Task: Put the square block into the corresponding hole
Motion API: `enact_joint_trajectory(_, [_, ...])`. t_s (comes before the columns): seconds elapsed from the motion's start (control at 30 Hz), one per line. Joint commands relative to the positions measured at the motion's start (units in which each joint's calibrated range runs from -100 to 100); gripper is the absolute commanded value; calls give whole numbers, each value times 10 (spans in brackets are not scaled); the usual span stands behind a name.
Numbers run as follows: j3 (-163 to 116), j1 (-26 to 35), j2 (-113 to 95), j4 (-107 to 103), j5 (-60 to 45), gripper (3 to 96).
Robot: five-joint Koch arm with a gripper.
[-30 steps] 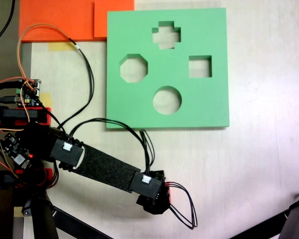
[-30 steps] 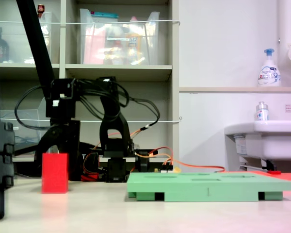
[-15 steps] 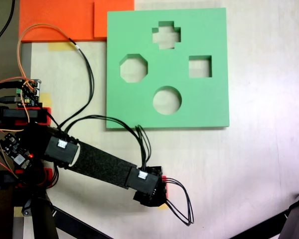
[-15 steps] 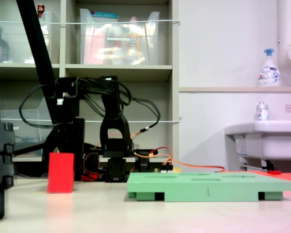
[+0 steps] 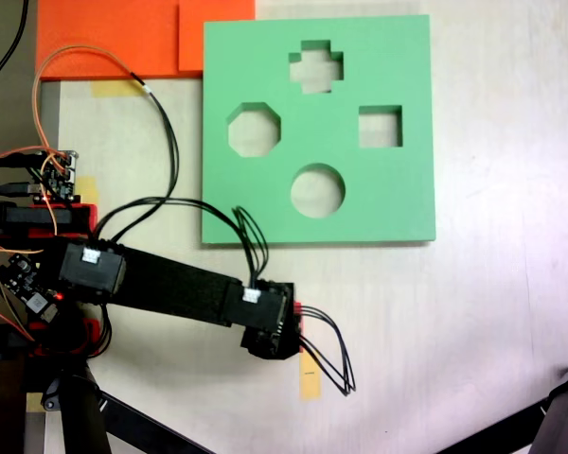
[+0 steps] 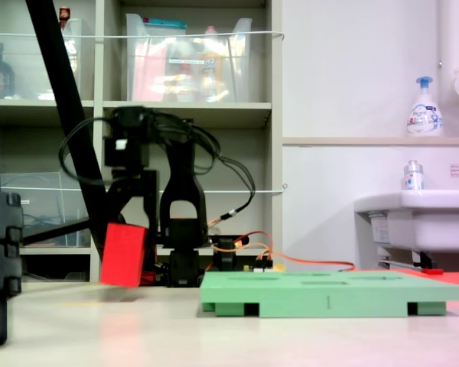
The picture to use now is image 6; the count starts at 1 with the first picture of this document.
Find red square block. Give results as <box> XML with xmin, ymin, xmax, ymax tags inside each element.
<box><xmin>99</xmin><ymin>222</ymin><xmax>148</xmax><ymax>288</ymax></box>

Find thin black tripod brace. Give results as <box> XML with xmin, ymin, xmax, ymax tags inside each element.
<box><xmin>21</xmin><ymin>216</ymin><xmax>95</xmax><ymax>246</ymax></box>

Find red base clamp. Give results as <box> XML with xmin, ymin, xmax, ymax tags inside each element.
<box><xmin>139</xmin><ymin>271</ymin><xmax>165</xmax><ymax>286</ymax></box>

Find clear bin with supplies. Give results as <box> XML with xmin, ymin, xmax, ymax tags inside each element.
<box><xmin>125</xmin><ymin>13</ymin><xmax>253</xmax><ymax>103</ymax></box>

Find thick black tripod leg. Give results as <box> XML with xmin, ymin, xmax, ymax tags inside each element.
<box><xmin>24</xmin><ymin>0</ymin><xmax>114</xmax><ymax>249</ymax></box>

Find beige shelf unit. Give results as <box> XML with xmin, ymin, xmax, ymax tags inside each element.
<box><xmin>0</xmin><ymin>0</ymin><xmax>284</xmax><ymax>282</ymax></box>

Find orange label bottle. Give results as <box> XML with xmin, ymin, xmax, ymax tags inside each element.
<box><xmin>198</xmin><ymin>25</ymin><xmax>226</xmax><ymax>102</ymax></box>

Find black notched tripod leg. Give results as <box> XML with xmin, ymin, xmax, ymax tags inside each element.
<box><xmin>0</xmin><ymin>0</ymin><xmax>24</xmax><ymax>347</ymax></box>

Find green circuit board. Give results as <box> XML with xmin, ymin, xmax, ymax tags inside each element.
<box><xmin>241</xmin><ymin>261</ymin><xmax>275</xmax><ymax>273</ymax></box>

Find clear bin with bottles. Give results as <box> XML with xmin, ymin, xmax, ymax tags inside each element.
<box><xmin>0</xmin><ymin>18</ymin><xmax>84</xmax><ymax>101</ymax></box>

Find dark liquor bottle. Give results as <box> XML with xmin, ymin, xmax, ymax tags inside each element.
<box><xmin>0</xmin><ymin>41</ymin><xmax>16</xmax><ymax>99</ymax></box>

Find green shape sorting board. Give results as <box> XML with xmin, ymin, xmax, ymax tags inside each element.
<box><xmin>200</xmin><ymin>270</ymin><xmax>459</xmax><ymax>319</ymax></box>

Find small clear sanitizer bottle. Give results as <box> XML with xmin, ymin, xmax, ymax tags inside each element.
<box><xmin>402</xmin><ymin>159</ymin><xmax>425</xmax><ymax>191</ymax></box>

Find white sink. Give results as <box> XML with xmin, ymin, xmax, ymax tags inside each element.
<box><xmin>353</xmin><ymin>189</ymin><xmax>459</xmax><ymax>268</ymax></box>

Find white foam soap dispenser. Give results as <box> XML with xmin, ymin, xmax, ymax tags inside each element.
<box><xmin>406</xmin><ymin>76</ymin><xmax>444</xmax><ymax>138</ymax></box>

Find black gripper wire loop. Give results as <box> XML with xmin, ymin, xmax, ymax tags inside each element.
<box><xmin>59</xmin><ymin>116</ymin><xmax>118</xmax><ymax>187</ymax></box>

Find clear bin with cables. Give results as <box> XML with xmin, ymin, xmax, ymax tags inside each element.
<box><xmin>0</xmin><ymin>152</ymin><xmax>91</xmax><ymax>248</ymax></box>

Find black servo wire bundle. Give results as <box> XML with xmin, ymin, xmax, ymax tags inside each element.
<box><xmin>152</xmin><ymin>110</ymin><xmax>257</xmax><ymax>226</ymax></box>

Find white shelf cord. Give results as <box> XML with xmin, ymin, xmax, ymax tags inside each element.
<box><xmin>0</xmin><ymin>183</ymin><xmax>290</xmax><ymax>194</ymax></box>

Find long orange wire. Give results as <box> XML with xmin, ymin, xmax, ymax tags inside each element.
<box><xmin>267</xmin><ymin>250</ymin><xmax>356</xmax><ymax>273</ymax></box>

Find white wall pipe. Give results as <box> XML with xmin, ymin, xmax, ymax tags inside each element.
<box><xmin>438</xmin><ymin>0</ymin><xmax>459</xmax><ymax>137</ymax></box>

